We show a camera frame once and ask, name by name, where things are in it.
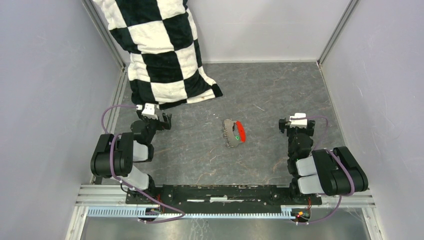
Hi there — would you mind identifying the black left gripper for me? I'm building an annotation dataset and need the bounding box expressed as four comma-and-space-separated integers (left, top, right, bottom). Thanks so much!
136, 110, 172, 144

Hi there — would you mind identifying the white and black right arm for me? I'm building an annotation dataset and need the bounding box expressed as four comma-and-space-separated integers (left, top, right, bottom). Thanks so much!
278, 116, 369, 204

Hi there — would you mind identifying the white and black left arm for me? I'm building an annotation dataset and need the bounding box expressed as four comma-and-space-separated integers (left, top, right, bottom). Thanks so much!
90, 113, 172, 204

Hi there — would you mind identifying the black white checkered cloth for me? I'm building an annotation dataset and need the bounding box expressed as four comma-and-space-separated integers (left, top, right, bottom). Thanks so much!
96, 0, 223, 110

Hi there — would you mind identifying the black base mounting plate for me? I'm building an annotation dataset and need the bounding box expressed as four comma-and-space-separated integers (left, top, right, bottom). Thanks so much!
125, 185, 323, 215

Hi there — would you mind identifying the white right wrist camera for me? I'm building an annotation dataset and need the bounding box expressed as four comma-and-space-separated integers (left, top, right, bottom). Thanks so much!
288, 112, 308, 129

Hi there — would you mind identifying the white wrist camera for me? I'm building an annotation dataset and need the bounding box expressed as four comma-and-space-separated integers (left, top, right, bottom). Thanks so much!
136, 103, 160, 120
288, 112, 308, 129

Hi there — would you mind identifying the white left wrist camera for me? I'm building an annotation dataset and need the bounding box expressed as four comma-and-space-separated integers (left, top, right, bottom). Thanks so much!
136, 103, 160, 120

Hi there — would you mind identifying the white slotted cable duct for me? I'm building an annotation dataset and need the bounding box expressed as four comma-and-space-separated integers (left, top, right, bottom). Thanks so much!
86, 206, 299, 220

